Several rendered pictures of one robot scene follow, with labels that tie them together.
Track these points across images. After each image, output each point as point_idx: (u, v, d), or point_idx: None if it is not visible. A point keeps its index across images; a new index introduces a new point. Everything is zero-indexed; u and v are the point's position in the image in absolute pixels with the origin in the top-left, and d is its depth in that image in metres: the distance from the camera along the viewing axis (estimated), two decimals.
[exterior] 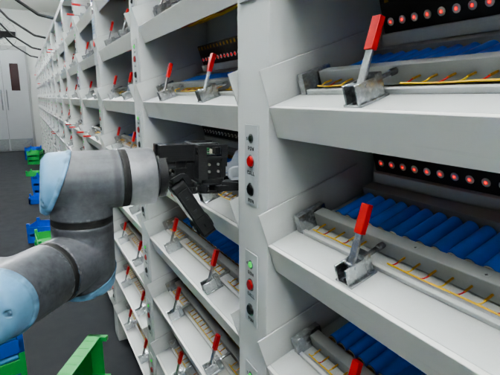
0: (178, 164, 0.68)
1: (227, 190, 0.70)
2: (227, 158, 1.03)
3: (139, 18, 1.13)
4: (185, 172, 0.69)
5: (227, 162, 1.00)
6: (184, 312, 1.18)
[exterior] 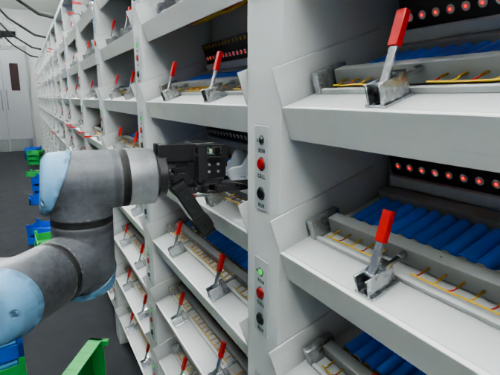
0: (178, 164, 0.68)
1: (226, 190, 0.70)
2: None
3: (142, 15, 1.10)
4: (185, 172, 0.69)
5: None
6: (187, 318, 1.15)
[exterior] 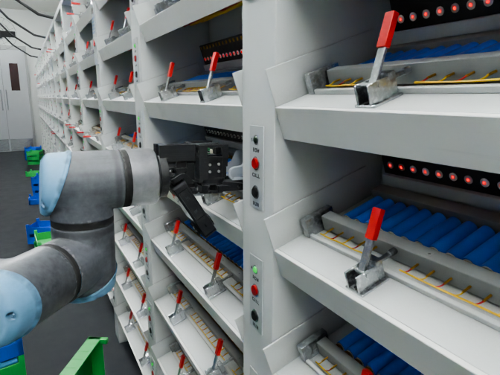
0: (178, 164, 0.68)
1: (228, 190, 0.70)
2: (229, 159, 1.01)
3: (140, 16, 1.11)
4: (186, 172, 0.69)
5: None
6: (185, 316, 1.16)
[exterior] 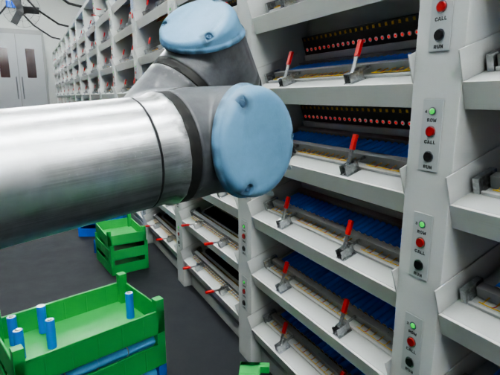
0: None
1: None
2: None
3: None
4: None
5: None
6: None
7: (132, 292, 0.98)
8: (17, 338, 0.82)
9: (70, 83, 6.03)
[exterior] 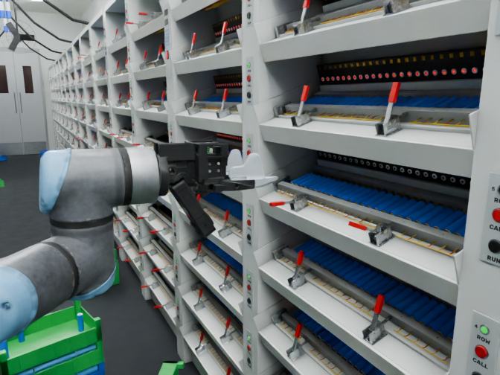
0: (178, 163, 0.68)
1: (225, 190, 0.69)
2: (370, 189, 0.95)
3: (260, 35, 1.05)
4: (185, 171, 0.69)
5: (373, 193, 0.92)
6: (303, 350, 1.10)
7: (82, 313, 1.46)
8: (3, 345, 1.30)
9: (63, 103, 6.51)
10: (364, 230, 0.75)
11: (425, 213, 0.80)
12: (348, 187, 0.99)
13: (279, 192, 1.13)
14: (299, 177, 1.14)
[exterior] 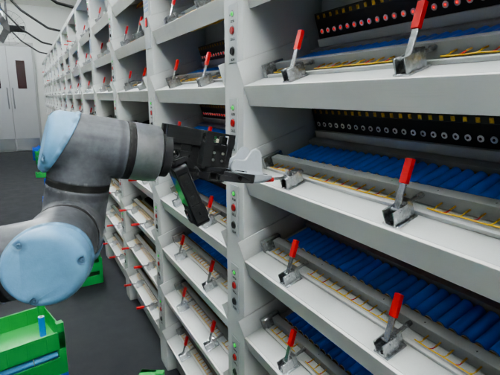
0: (183, 146, 0.68)
1: (228, 180, 0.69)
2: (386, 157, 0.75)
3: None
4: (189, 155, 0.69)
5: (391, 162, 0.73)
6: (297, 361, 0.90)
7: (43, 315, 1.27)
8: None
9: (55, 97, 6.31)
10: (405, 180, 0.57)
11: (463, 181, 0.60)
12: (359, 156, 0.80)
13: (268, 169, 0.93)
14: (297, 149, 0.94)
